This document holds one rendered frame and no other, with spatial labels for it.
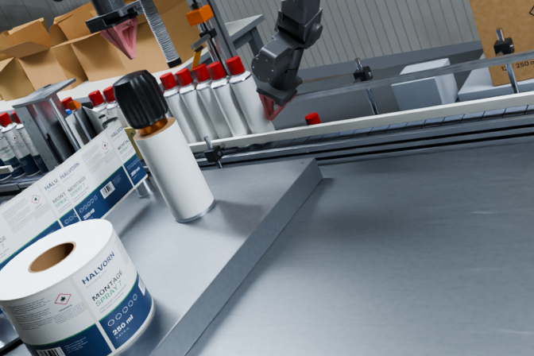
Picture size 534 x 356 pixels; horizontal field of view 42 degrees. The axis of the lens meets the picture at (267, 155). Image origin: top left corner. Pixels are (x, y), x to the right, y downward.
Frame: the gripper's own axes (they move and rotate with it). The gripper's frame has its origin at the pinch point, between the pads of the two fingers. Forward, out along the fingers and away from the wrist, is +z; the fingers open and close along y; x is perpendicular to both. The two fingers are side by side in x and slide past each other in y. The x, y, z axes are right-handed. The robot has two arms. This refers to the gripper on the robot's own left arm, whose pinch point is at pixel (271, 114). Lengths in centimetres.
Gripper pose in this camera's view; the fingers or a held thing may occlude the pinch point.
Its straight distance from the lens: 152.8
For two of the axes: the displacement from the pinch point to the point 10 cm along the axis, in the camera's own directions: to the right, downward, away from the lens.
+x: 8.6, 4.6, -2.4
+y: -4.7, 5.1, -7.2
